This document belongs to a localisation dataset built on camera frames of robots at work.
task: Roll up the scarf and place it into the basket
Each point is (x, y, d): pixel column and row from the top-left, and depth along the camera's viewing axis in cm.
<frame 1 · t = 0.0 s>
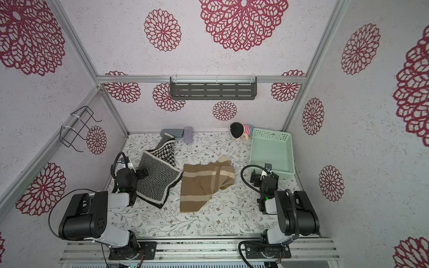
left hand: (136, 165, 93), fingers open
right hand: (263, 169, 92), fingers open
brown beige striped scarf: (199, 181, 95), point 3 cm above the table
black white knitted scarf: (157, 173, 97), point 4 cm above the table
mint green plastic basket: (273, 147, 115), on the table
doll with black hair: (238, 130, 116), point 6 cm above the table
grey rectangular case: (178, 133, 119), point 3 cm above the table
lilac oval case: (188, 134, 119), point 2 cm above the table

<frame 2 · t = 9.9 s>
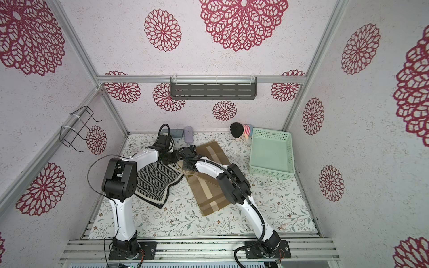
left hand: (178, 158, 103), fingers closed
right hand: (186, 162, 102), fingers open
brown beige striped scarf: (211, 194, 92), on the table
the other named things where they were.

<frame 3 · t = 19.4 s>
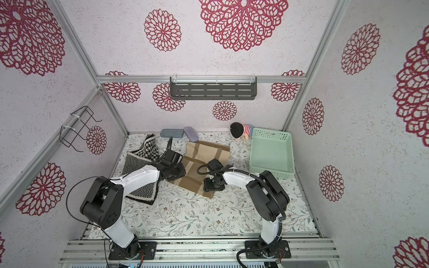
left hand: (184, 172, 93), fingers open
right hand: (206, 186, 92), fingers open
brown beige striped scarf: (196, 156, 108), point 2 cm above the table
black white knitted scarf: (147, 151, 104), point 6 cm above the table
the other named things where they were.

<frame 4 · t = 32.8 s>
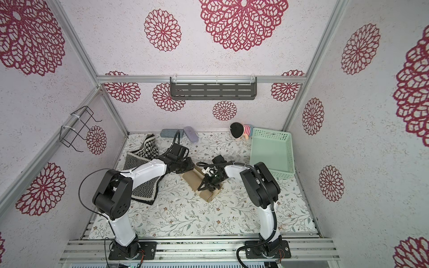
left hand: (193, 165, 94), fingers open
right hand: (199, 189, 90), fingers closed
brown beige striped scarf: (194, 178, 93), point 6 cm above the table
the other named things where they were.

